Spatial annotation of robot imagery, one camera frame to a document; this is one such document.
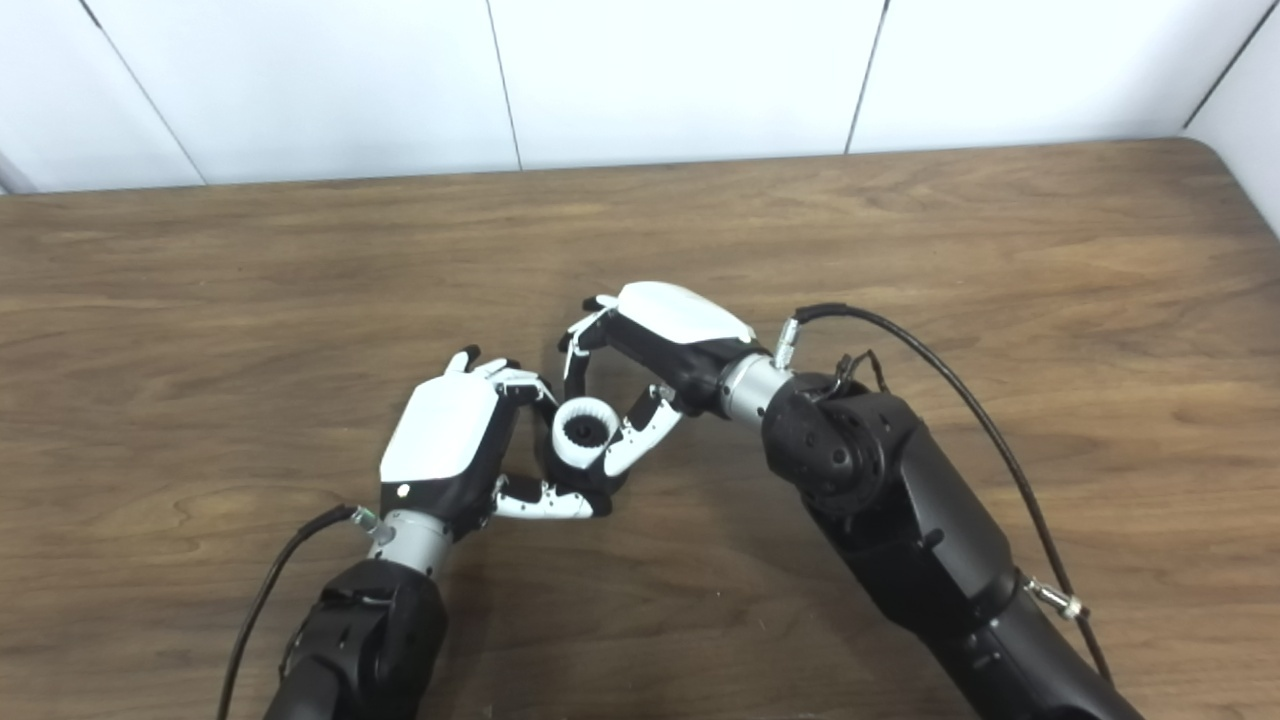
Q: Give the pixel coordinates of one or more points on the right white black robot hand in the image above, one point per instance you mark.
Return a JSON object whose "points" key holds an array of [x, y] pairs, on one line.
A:
{"points": [[680, 330]]}

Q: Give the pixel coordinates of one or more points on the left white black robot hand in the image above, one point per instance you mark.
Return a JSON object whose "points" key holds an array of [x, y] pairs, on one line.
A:
{"points": [[440, 440]]}

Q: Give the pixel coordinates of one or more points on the round black plastic part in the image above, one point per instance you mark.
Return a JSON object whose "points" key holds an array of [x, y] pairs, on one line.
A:
{"points": [[590, 434]]}

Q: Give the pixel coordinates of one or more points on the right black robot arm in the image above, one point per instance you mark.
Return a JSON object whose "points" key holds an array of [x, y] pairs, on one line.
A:
{"points": [[900, 500]]}

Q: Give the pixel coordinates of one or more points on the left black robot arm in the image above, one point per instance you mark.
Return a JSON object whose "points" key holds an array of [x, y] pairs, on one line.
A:
{"points": [[360, 640]]}

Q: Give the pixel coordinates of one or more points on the gray wall corner post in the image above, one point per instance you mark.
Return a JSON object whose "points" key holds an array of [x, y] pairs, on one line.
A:
{"points": [[12, 178]]}

